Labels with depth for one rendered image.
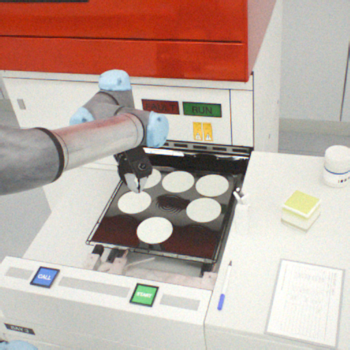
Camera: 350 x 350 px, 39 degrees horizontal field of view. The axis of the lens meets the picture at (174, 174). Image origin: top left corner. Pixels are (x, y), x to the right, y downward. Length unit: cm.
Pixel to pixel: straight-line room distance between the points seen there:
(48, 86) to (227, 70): 60
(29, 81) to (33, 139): 90
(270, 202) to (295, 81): 181
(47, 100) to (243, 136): 65
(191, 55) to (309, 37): 168
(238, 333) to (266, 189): 45
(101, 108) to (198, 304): 49
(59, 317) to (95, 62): 70
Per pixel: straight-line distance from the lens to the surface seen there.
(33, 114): 177
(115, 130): 96
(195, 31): 132
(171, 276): 132
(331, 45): 299
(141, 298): 118
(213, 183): 153
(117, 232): 143
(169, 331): 119
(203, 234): 138
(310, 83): 311
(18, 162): 78
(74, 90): 162
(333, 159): 137
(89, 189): 171
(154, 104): 153
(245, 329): 111
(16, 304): 136
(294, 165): 149
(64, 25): 146
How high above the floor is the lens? 190
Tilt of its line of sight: 39 degrees down
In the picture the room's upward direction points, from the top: 8 degrees counter-clockwise
